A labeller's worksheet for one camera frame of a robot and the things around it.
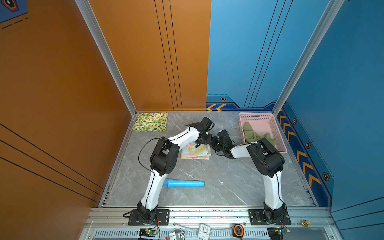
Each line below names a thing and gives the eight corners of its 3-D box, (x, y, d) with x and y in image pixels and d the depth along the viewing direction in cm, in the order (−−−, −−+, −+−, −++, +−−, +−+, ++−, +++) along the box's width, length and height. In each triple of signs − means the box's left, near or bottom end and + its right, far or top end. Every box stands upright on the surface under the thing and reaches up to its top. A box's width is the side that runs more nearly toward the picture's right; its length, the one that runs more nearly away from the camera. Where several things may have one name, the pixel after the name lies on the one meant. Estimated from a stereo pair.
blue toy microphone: (164, 188, 85) (163, 185, 81) (165, 181, 87) (164, 179, 84) (204, 188, 85) (204, 185, 81) (204, 181, 87) (204, 179, 84)
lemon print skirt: (134, 131, 111) (132, 128, 108) (139, 115, 122) (138, 112, 119) (165, 131, 111) (164, 128, 108) (168, 115, 122) (167, 112, 119)
